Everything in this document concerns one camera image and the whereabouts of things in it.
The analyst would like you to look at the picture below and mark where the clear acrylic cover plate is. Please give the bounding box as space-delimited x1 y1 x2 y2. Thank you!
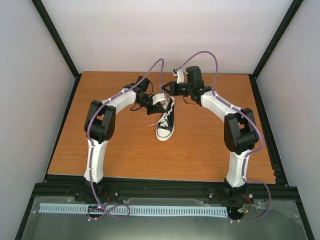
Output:
22 197 307 240

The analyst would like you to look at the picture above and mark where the black aluminium frame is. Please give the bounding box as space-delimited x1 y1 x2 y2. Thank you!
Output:
15 0 314 240

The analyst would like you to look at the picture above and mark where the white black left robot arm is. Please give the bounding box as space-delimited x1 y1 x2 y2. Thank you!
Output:
84 76 167 202

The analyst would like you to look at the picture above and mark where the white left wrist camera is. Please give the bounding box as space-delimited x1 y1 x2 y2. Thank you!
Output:
151 92 167 105

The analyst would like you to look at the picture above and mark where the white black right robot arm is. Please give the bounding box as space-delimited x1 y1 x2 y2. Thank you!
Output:
161 66 262 203

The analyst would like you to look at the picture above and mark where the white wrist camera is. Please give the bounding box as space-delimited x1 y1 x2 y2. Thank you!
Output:
172 68 185 84
151 92 167 105

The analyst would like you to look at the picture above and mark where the light blue slotted cable duct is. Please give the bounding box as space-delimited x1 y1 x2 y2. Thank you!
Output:
38 203 228 218

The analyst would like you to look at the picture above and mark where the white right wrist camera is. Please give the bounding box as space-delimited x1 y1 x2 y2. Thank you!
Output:
172 68 185 84

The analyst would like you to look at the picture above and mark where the white shoelace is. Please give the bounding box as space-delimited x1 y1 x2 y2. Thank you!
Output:
148 97 176 133

